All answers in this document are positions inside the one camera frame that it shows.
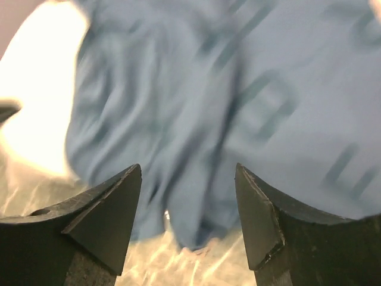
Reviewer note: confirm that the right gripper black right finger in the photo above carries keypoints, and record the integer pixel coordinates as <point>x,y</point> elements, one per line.
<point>290,243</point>

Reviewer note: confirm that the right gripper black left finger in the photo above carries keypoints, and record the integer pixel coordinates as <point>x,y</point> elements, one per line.
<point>80,241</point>

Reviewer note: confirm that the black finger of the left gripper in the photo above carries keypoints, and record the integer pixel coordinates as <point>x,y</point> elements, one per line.
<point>8,108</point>

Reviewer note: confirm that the white pillow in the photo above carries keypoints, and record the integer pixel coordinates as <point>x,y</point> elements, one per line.
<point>37,75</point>

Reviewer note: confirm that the blue cartoon mouse pillowcase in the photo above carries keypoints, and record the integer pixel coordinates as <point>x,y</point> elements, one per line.
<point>189,89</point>

